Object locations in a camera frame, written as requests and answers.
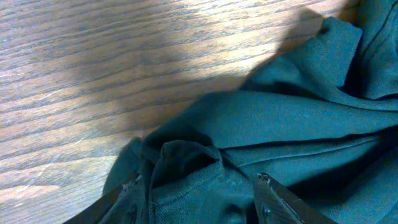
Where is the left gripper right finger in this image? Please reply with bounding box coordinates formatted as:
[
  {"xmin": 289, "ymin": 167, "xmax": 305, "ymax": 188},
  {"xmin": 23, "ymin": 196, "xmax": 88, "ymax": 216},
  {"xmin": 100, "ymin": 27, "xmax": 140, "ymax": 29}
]
[{"xmin": 254, "ymin": 172, "xmax": 336, "ymax": 224}]

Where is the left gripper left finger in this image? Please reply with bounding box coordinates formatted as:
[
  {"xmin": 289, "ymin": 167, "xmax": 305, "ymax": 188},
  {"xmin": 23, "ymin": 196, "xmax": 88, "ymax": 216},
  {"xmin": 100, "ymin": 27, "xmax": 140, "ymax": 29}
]
[{"xmin": 64, "ymin": 179, "xmax": 140, "ymax": 224}]

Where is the black t-shirt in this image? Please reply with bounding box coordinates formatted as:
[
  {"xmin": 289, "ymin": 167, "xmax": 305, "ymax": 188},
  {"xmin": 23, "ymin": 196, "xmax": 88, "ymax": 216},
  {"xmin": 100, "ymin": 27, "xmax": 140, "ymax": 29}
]
[{"xmin": 103, "ymin": 0, "xmax": 397, "ymax": 223}]

